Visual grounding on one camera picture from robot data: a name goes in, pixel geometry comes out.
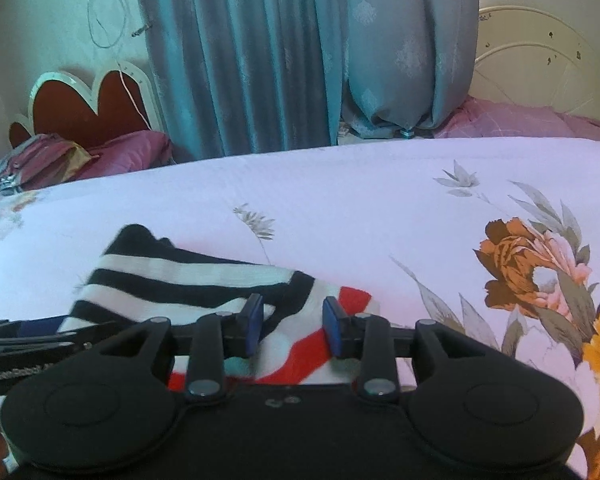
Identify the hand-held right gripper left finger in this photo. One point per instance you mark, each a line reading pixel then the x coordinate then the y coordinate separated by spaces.
pixel 254 321

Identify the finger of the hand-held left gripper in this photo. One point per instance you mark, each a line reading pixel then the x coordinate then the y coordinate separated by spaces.
pixel 65 336

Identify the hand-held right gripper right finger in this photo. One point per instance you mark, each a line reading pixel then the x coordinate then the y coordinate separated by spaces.
pixel 332 330

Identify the black red striped white garment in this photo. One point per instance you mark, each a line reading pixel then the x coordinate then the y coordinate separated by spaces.
pixel 190 280

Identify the floral bed sheet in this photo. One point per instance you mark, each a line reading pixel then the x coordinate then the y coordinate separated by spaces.
pixel 355 200

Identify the pink pillow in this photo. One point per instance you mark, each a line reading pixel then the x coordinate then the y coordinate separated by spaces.
pixel 130 152

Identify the small teal container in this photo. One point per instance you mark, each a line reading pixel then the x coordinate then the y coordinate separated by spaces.
pixel 407 133

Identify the red heart-shaped headboard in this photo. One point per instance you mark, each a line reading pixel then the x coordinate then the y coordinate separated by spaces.
pixel 90 105

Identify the teal curtain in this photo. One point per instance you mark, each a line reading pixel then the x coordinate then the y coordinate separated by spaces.
pixel 240 55
pixel 405 45

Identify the pink blanket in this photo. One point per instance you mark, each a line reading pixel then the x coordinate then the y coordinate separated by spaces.
pixel 510 120

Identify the cream metal headboard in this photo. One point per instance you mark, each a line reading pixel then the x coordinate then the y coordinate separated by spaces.
pixel 540 60

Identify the curtain wall hook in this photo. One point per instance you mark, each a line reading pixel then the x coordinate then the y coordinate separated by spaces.
pixel 141 30

